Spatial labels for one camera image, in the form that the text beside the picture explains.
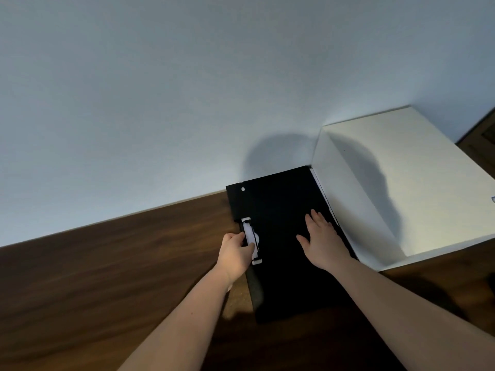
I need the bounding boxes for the person's right hand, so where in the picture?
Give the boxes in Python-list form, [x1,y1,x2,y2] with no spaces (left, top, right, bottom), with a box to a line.
[296,209,352,273]

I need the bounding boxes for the dark wooden door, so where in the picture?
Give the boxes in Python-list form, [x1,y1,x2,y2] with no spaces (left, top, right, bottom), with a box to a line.
[456,107,495,178]

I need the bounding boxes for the person's right forearm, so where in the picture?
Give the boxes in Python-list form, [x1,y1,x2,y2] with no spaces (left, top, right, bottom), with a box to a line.
[327,259,495,371]

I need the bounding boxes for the black ring binder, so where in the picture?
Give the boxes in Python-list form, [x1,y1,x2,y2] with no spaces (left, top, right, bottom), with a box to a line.
[225,165,359,325]

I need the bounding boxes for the white cabinet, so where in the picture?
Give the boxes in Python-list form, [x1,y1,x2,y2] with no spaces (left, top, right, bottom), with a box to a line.
[311,106,495,272]

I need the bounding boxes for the person's left hand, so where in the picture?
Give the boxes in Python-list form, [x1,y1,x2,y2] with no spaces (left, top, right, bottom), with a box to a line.
[216,232,256,285]

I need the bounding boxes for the person's left forearm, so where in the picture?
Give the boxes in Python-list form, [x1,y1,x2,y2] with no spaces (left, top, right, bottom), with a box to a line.
[118,266,248,371]

